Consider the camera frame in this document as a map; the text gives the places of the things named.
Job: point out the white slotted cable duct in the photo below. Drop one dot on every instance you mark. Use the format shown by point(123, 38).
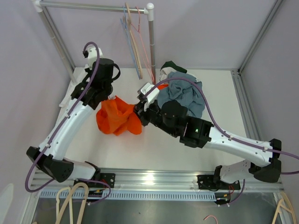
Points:
point(137, 195)

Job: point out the pink wire hanger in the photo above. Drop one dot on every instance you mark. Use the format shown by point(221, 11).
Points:
point(141, 46)

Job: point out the beige wooden hanger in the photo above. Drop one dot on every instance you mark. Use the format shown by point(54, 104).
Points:
point(134, 43)

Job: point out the grey blue t shirt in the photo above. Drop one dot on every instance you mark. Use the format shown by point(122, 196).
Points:
point(184, 93)

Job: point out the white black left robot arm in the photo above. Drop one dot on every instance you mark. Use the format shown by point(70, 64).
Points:
point(49, 156)

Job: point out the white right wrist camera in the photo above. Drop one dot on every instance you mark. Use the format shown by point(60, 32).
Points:
point(147, 94)

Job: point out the beige hanger bottom right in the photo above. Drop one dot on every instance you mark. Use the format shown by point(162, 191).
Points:
point(284, 213)

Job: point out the silver white clothes rack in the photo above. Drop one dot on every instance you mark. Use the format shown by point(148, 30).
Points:
point(70, 25)

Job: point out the green white t shirt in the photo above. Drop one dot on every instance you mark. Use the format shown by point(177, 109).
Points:
point(169, 67)

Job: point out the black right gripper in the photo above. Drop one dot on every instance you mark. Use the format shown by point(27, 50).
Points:
point(138, 108)

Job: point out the light blue wire hanger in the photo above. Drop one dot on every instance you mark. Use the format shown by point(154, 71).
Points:
point(125, 29)

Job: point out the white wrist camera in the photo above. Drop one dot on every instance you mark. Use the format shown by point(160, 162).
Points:
point(91, 55)
point(147, 94)

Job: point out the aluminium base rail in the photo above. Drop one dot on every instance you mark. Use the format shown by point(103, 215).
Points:
point(151, 180)

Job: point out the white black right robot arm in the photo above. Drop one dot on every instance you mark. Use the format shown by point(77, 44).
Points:
point(258, 159)

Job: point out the beige hangers bottom left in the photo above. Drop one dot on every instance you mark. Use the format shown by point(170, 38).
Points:
point(68, 201)

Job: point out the pink hanger hook floor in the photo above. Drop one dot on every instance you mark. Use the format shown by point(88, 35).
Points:
point(211, 216)

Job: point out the orange t shirt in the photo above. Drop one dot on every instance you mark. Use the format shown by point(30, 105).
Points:
point(162, 86)
point(116, 117)

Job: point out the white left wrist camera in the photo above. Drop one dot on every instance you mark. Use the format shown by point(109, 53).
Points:
point(91, 55)

